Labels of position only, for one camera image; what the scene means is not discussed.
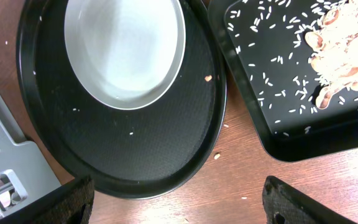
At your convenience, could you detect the food scraps pile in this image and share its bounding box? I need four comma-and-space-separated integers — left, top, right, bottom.
304, 1, 358, 110

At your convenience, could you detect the round black tray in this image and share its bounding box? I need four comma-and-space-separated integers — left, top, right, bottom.
16, 1, 227, 199

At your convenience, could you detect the black rectangular bin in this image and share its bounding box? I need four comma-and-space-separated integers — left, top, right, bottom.
208, 0, 358, 162

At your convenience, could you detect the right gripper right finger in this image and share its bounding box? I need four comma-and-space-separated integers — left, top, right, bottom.
262, 175, 353, 224

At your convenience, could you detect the grey round plate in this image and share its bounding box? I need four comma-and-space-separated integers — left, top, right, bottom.
64, 0, 186, 110

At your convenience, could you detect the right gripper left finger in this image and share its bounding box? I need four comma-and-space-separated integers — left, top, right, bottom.
0, 176, 94, 224

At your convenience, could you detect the grey dishwasher rack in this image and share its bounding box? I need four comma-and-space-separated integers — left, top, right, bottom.
0, 96, 61, 219

